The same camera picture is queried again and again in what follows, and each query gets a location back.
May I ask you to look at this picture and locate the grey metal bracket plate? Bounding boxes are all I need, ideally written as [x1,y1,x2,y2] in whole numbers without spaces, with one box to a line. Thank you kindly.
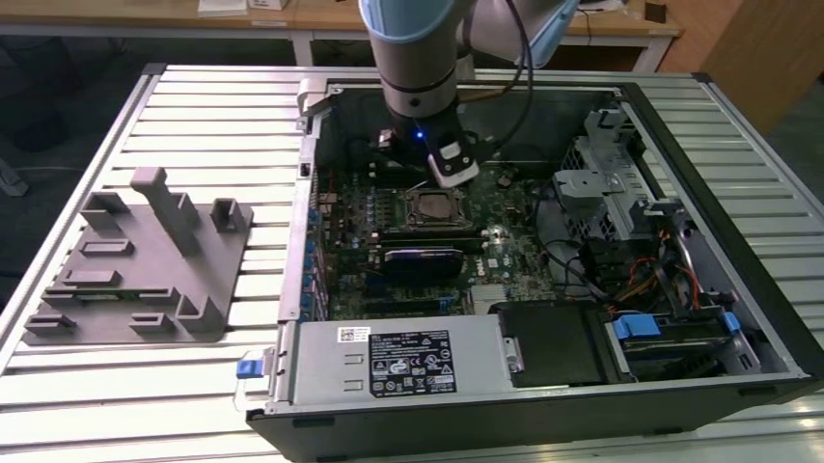
[551,169,628,217]

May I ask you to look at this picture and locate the silver finned heatsink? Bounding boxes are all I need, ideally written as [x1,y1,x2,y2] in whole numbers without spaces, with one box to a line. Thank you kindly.
[468,284,511,314]

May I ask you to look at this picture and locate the silver CPU chip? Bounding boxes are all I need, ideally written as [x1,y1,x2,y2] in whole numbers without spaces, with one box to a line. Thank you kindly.
[411,191,461,221]

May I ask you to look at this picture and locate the wooden cabinet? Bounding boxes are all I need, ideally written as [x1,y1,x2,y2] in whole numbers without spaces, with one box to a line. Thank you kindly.
[656,0,824,134]

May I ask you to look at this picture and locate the red data cable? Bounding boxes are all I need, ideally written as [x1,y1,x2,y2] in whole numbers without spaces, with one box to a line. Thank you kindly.
[682,268,703,310]

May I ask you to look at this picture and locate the silver perforated drive cage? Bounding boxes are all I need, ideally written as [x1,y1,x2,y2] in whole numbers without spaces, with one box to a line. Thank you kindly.
[555,108,652,242]

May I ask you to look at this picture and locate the black power supply label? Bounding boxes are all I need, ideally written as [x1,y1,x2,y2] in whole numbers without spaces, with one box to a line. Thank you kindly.
[367,330,456,397]

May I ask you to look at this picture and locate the black cable copper plug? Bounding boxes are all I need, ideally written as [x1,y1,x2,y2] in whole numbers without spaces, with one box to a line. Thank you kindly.
[456,0,540,164]

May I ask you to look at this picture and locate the black hard disk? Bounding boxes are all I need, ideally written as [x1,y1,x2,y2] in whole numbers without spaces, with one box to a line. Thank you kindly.
[620,323,742,382]

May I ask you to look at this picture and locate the black open PC case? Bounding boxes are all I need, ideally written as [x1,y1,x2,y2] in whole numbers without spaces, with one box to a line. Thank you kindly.
[244,71,824,463]

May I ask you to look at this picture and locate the black expansion slot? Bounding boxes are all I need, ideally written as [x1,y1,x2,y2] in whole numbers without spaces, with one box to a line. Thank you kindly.
[363,297,455,313]

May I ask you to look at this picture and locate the wooden desk white frame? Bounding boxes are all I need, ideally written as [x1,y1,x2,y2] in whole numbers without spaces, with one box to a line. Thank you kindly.
[0,0,684,73]

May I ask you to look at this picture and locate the grey power supply unit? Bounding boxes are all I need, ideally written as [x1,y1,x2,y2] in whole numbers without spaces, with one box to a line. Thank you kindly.
[262,315,526,417]

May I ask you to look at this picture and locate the green motherboard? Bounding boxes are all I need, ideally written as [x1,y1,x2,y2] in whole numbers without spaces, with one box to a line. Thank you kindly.
[312,161,562,322]

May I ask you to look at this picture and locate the black graphics card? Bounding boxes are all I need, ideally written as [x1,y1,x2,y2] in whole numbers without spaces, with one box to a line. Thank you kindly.
[377,245,465,293]

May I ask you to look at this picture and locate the blue disk carrier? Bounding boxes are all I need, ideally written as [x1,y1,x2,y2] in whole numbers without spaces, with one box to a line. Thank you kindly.
[610,312,662,341]

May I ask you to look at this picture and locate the yellow orange power wires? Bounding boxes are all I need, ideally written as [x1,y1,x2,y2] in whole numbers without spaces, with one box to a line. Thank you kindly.
[615,272,667,304]

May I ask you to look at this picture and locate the grey plastic parts rack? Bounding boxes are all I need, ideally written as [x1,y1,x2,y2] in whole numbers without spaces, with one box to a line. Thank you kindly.
[22,166,256,346]

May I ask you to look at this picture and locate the black plastic shroud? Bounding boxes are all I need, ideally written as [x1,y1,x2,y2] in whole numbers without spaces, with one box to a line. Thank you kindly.
[487,301,620,390]

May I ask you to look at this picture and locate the grey chair leg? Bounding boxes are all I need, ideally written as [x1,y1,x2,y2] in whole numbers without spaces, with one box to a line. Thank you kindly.
[0,156,30,197]

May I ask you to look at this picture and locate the CPU socket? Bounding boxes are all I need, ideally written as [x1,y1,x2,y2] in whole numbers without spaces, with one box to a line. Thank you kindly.
[399,186,476,229]

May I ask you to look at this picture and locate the metal socket cover frame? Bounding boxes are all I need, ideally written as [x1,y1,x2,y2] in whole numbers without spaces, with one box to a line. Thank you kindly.
[404,188,472,227]

